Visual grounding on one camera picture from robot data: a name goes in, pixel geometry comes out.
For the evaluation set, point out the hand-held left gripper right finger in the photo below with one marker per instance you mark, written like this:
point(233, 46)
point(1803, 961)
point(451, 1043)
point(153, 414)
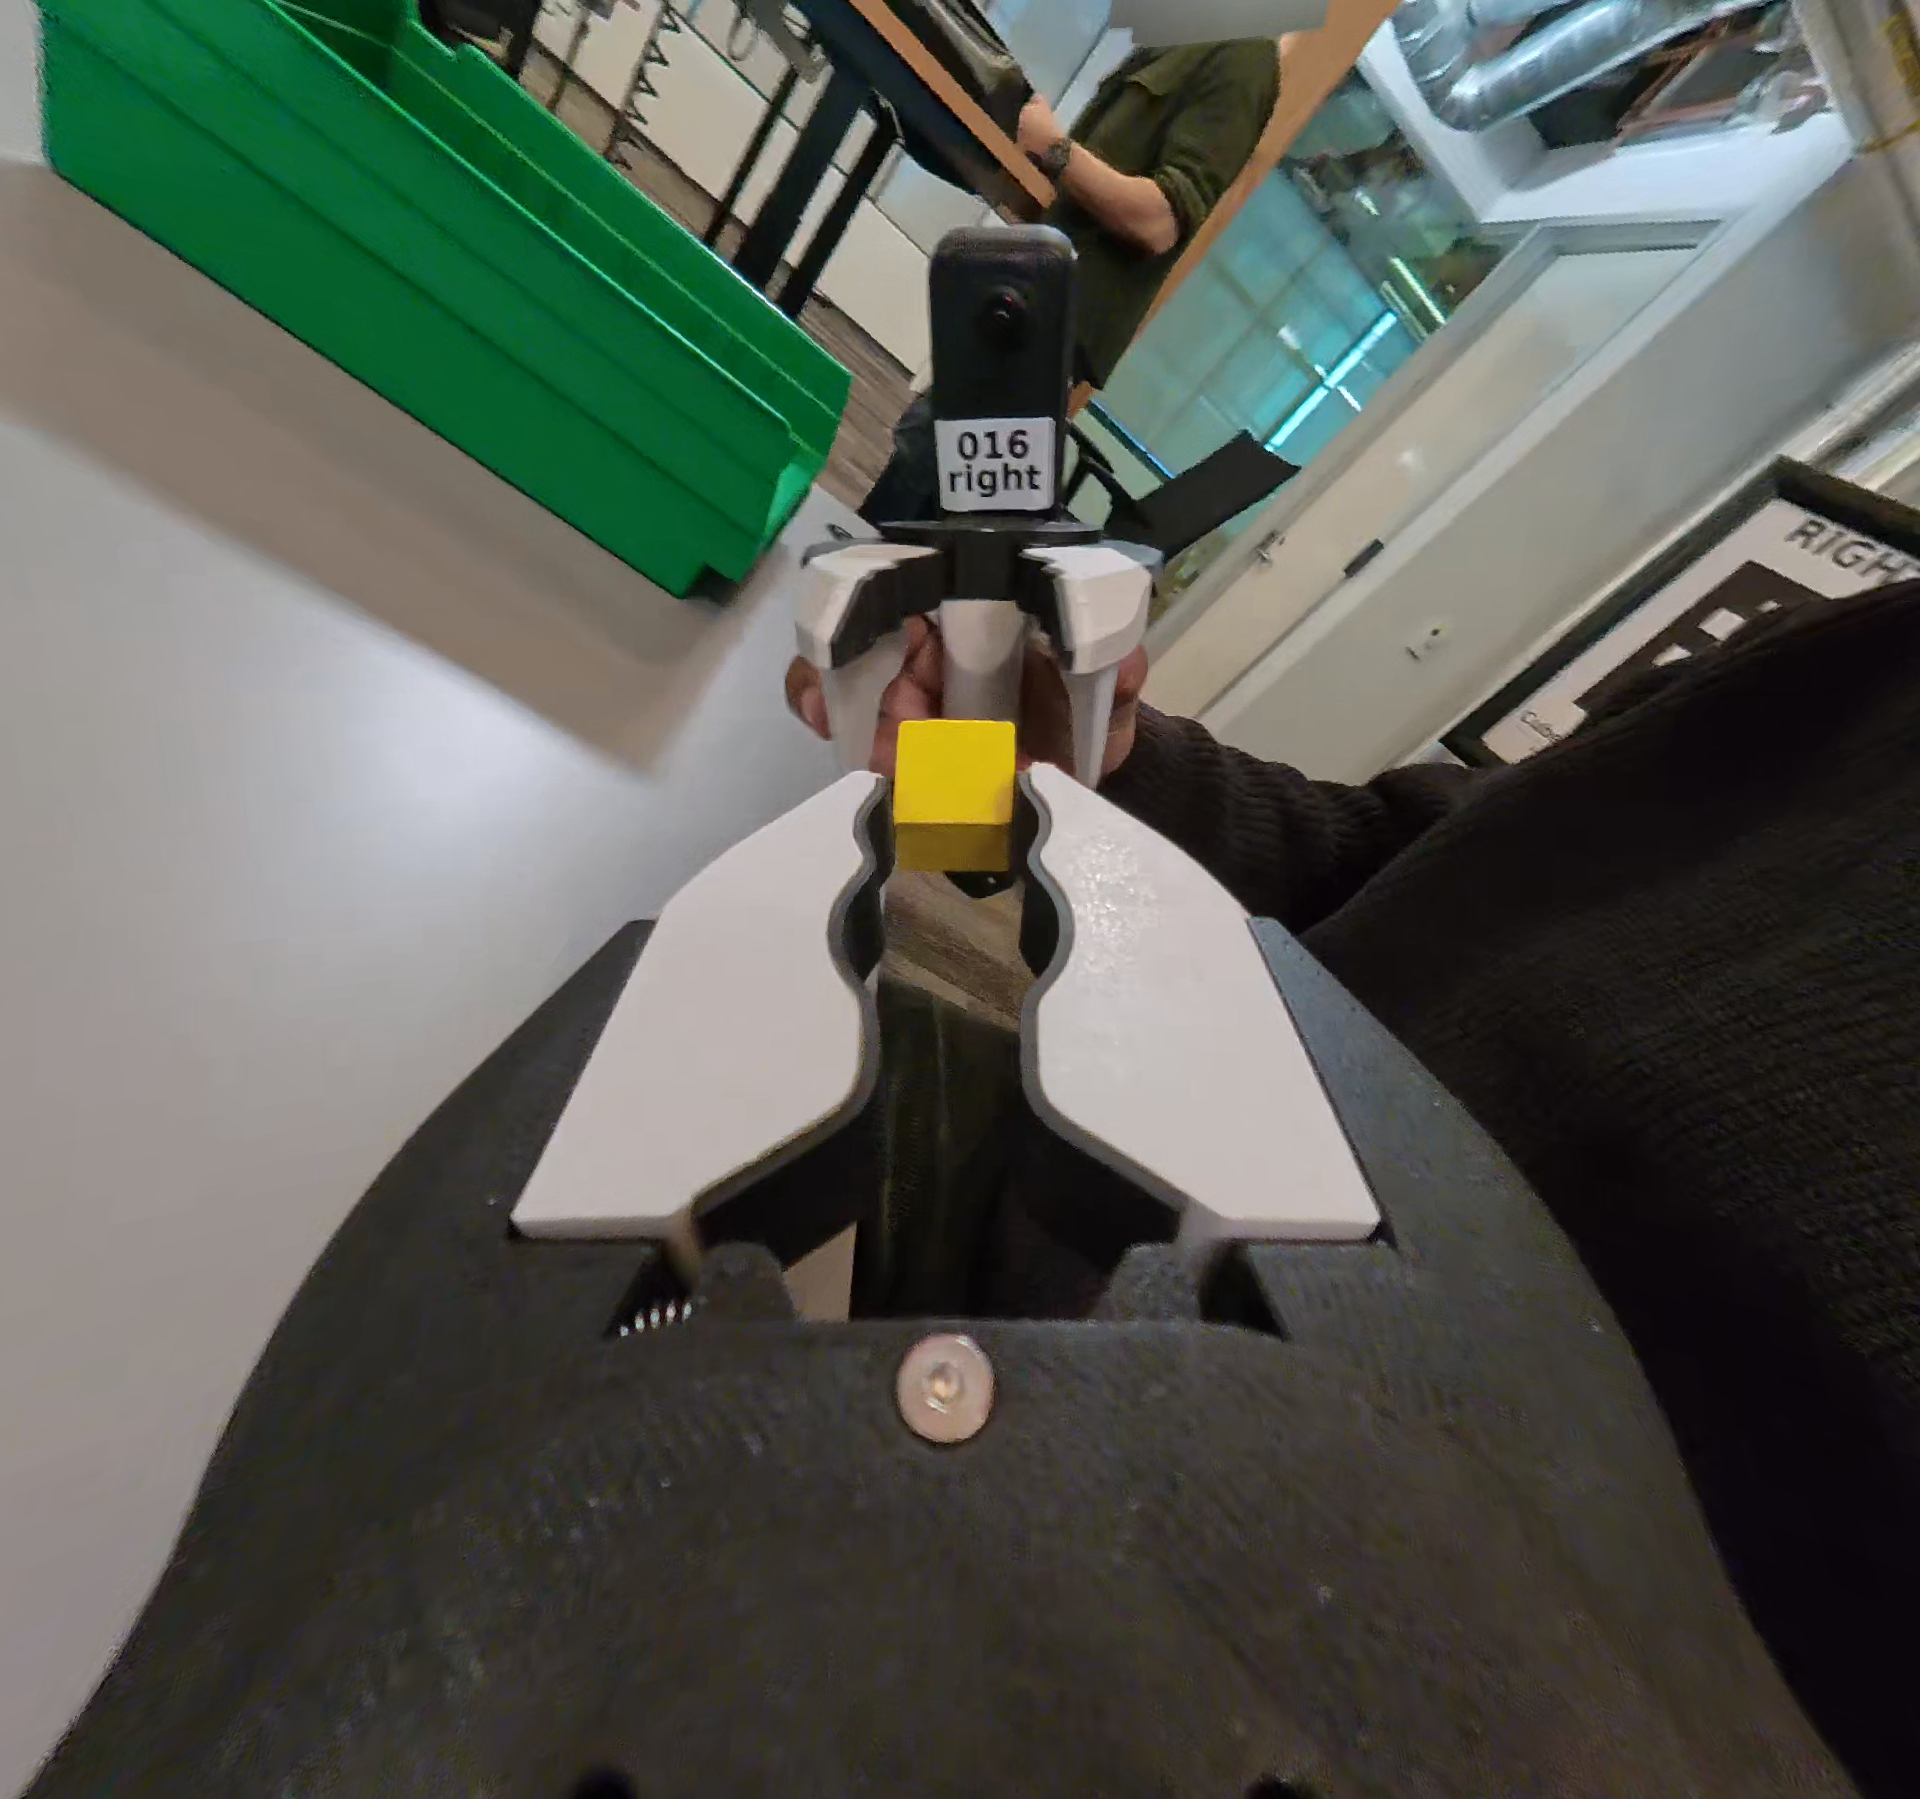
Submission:
point(1183, 1050)

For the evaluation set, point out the person's right forearm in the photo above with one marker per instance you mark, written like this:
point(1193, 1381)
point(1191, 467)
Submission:
point(1500, 930)

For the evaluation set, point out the wall switch plate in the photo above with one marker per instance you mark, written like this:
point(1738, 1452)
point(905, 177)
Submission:
point(1433, 639)

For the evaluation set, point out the person's dark trousers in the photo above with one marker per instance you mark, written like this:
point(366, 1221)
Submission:
point(988, 1186)

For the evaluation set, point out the yellow cube block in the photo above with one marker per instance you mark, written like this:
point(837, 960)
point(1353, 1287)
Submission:
point(952, 780)

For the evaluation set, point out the white door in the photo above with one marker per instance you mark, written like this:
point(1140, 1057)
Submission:
point(1500, 480)

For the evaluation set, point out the green plastic bin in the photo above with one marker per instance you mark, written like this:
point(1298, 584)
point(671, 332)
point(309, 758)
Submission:
point(450, 256)

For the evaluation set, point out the black office chair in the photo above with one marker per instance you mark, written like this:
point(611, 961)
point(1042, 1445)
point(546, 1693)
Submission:
point(1214, 480)

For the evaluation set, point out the framed wall poster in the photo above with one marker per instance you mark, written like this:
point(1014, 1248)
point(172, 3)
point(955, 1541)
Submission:
point(1725, 585)

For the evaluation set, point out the wooden-top table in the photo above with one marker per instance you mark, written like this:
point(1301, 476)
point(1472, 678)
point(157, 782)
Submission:
point(825, 164)

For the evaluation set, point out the silver ventilation duct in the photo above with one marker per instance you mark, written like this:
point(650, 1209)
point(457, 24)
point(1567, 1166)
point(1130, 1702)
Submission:
point(1544, 54)

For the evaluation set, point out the person's right hand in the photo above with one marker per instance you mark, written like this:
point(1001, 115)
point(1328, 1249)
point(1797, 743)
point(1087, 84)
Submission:
point(912, 681)

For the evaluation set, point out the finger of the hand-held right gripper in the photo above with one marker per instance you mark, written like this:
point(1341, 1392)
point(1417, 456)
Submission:
point(1110, 615)
point(825, 615)

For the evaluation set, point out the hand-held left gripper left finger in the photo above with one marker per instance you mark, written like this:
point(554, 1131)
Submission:
point(735, 1050)

